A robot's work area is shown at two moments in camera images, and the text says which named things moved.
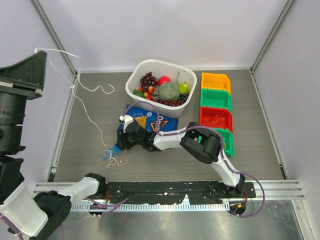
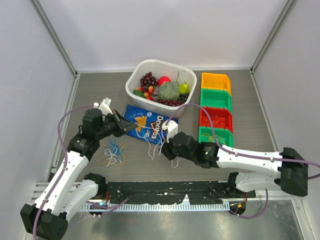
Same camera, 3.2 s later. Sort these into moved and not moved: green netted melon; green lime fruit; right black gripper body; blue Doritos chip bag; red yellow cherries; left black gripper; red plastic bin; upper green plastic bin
Moved: left black gripper; right black gripper body
Not moved: green netted melon; blue Doritos chip bag; upper green plastic bin; red yellow cherries; red plastic bin; green lime fruit
